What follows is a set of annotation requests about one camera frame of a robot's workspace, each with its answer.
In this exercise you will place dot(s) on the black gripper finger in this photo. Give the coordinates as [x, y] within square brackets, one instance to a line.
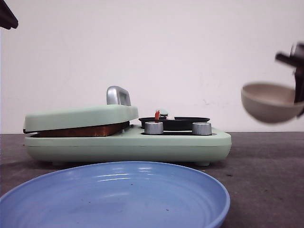
[299, 85]
[7, 18]

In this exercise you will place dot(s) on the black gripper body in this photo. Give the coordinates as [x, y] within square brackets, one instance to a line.
[295, 58]

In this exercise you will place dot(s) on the beige ribbed bowl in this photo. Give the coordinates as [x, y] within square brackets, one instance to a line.
[270, 103]

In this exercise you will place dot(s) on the breakfast maker hinged lid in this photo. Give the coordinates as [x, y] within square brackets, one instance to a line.
[117, 110]

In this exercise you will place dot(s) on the bread slice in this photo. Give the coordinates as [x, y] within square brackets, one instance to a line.
[90, 131]

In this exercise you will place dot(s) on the pink cooked shrimp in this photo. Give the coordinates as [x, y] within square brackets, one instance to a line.
[158, 115]

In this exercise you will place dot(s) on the mint green breakfast maker base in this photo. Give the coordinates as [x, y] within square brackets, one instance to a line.
[133, 145]

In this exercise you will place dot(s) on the silver right control knob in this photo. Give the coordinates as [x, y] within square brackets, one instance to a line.
[201, 129]

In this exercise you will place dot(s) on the silver control knob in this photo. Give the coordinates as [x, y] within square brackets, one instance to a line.
[153, 128]
[201, 129]

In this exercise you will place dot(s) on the black frying pan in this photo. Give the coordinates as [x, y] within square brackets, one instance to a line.
[175, 123]

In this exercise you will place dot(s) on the silver left control knob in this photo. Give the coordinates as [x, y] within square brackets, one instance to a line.
[153, 128]

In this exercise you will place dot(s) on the blue plastic plate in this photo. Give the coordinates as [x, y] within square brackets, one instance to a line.
[126, 194]

